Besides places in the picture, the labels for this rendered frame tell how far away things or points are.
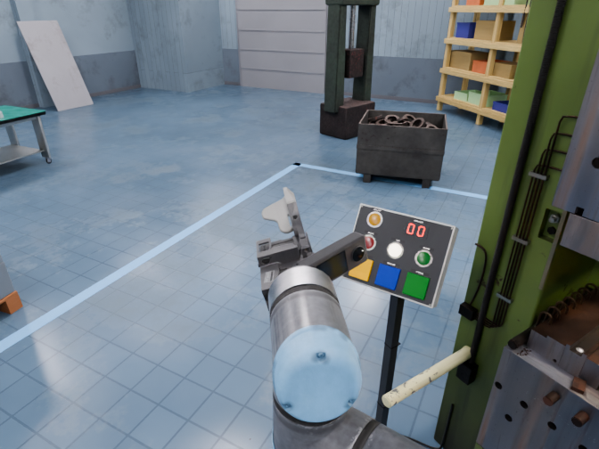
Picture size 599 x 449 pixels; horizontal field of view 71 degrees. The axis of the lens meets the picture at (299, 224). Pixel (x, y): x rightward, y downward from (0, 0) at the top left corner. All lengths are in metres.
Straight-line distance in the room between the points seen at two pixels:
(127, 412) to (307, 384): 2.09
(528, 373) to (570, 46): 0.91
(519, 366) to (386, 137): 3.68
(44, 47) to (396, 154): 7.56
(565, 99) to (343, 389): 1.11
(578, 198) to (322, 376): 0.95
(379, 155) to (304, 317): 4.49
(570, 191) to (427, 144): 3.66
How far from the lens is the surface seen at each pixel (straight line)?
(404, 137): 4.83
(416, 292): 1.46
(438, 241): 1.45
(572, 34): 1.39
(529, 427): 1.57
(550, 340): 1.44
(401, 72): 9.94
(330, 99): 6.67
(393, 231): 1.49
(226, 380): 2.50
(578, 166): 1.24
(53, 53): 10.30
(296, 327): 0.46
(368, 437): 0.52
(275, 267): 0.61
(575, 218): 1.27
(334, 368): 0.44
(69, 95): 10.14
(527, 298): 1.60
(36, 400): 2.75
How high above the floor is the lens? 1.83
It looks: 27 degrees down
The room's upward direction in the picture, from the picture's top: straight up
